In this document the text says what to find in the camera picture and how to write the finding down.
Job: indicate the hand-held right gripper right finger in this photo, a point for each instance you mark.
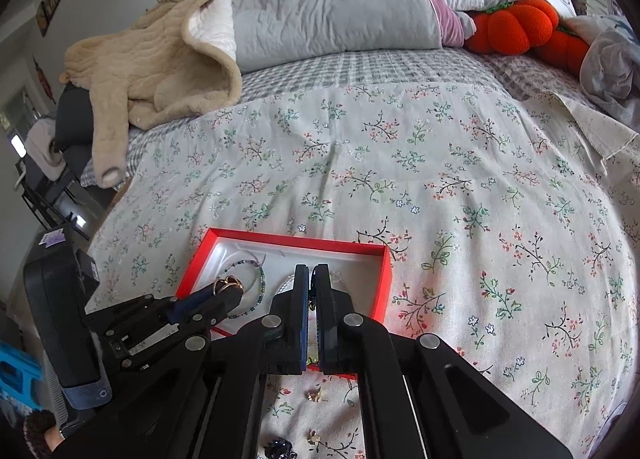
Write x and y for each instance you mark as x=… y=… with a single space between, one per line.
x=325 y=329

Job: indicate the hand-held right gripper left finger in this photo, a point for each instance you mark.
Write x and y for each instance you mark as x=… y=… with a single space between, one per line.
x=300 y=324

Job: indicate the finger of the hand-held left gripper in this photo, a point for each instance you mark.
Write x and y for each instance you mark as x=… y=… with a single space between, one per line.
x=200 y=323
x=195 y=301

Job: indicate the red cardboard box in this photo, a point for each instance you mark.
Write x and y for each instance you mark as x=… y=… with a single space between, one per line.
x=382 y=289

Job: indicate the dark flower hair clip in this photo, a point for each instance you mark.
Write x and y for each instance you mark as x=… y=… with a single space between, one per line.
x=278 y=450

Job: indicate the person's left forearm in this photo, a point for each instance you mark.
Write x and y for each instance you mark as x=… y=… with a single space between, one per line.
x=36 y=431

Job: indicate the person's left hand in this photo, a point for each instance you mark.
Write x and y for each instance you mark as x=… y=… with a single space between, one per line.
x=52 y=440

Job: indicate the blue plastic crate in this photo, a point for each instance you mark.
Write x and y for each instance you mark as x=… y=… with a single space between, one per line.
x=17 y=374

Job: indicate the black chair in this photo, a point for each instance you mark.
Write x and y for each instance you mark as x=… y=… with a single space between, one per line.
x=50 y=199

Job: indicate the white cloth bundle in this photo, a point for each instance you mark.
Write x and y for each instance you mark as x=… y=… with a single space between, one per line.
x=45 y=144

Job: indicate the dark grey cushion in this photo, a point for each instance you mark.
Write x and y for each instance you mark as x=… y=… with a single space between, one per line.
x=75 y=114

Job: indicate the beige fleece jacket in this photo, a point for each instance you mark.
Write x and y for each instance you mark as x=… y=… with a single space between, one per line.
x=150 y=64

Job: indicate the grey quilted blanket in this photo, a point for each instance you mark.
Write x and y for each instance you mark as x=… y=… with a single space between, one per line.
x=340 y=4

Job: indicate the orange pumpkin plush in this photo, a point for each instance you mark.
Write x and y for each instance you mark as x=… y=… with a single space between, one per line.
x=565 y=49
x=510 y=26

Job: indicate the grey-white crumpled garment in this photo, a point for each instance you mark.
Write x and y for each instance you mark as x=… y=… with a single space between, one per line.
x=612 y=69

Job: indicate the red wall ornament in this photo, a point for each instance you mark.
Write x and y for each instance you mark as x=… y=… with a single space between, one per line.
x=44 y=79

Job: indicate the dark wall plaques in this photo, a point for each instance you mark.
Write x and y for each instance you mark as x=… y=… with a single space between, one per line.
x=48 y=6

